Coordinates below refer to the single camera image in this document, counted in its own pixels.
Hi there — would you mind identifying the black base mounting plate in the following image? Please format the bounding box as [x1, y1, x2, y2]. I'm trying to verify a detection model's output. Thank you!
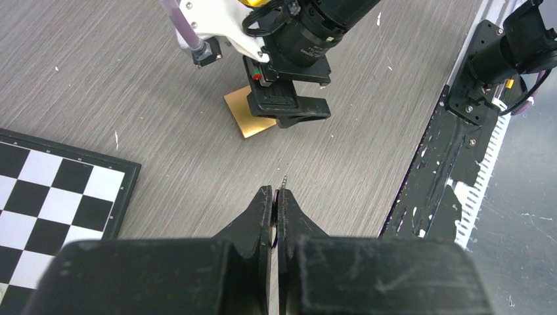
[380, 20, 510, 248]

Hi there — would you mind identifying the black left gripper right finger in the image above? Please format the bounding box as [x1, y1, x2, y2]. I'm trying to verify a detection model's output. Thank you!
[278, 189, 493, 314]

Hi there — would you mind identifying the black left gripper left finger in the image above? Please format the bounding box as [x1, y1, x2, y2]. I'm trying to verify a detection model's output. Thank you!
[24, 186, 273, 314]

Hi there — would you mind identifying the brass padlock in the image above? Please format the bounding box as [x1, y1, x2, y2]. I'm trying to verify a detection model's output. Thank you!
[223, 86, 277, 138]

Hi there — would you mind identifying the black white chessboard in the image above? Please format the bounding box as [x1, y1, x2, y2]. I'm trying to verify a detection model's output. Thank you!
[1, 129, 141, 314]

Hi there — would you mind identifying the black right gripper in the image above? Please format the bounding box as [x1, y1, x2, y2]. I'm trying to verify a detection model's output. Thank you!
[241, 54, 332, 129]

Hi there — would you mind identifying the small silver key with ring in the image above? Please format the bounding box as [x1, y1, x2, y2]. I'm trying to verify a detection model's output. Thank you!
[271, 175, 288, 250]

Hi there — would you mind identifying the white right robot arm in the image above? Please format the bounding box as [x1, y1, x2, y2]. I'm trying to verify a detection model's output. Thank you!
[241, 0, 379, 129]

